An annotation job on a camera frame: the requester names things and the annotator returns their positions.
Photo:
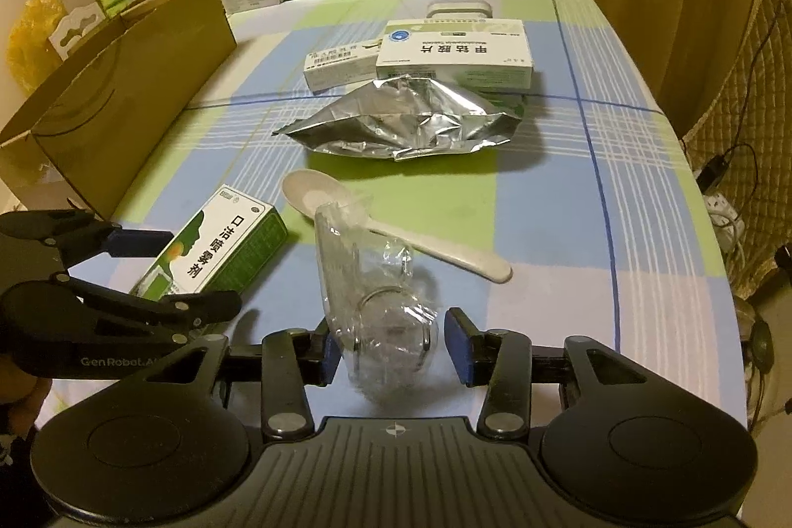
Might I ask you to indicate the white cardboard cutout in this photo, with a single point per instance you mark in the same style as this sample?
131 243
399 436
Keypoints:
77 30

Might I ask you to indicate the white plug adapter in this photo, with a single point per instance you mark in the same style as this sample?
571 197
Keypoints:
461 8

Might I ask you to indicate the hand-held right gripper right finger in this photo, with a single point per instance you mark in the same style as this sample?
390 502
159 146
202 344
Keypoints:
459 345

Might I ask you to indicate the small white medicine box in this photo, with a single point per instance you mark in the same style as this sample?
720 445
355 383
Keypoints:
334 67

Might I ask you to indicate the quilted tan chair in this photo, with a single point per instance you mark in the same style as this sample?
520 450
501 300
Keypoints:
755 89

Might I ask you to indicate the white power strip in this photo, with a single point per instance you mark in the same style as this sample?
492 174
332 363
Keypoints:
727 209

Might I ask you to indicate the cardboard box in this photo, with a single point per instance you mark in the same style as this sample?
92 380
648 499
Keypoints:
124 101

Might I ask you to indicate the clear plastic wrapper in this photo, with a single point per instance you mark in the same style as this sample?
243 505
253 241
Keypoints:
383 342

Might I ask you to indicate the yellow plastic bag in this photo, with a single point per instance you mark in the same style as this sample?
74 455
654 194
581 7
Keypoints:
34 33

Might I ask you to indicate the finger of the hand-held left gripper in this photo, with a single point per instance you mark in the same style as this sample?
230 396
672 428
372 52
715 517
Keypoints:
204 305
139 243

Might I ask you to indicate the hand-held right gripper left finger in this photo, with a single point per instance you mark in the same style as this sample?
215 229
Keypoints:
329 361

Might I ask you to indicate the person's left hand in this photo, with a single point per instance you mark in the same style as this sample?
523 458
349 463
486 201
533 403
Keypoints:
25 404

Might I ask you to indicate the white plastic spoon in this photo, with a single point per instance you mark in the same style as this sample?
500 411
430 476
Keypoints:
309 191

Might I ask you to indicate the checked cloth desktop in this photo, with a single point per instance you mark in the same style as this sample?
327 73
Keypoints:
588 206

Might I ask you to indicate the large white medicine box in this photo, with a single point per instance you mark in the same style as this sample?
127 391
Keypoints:
451 52

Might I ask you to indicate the silver foil bag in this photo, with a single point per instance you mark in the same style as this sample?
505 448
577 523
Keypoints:
402 123

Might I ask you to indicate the green white medicine box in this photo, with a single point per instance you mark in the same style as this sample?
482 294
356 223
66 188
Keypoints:
210 237

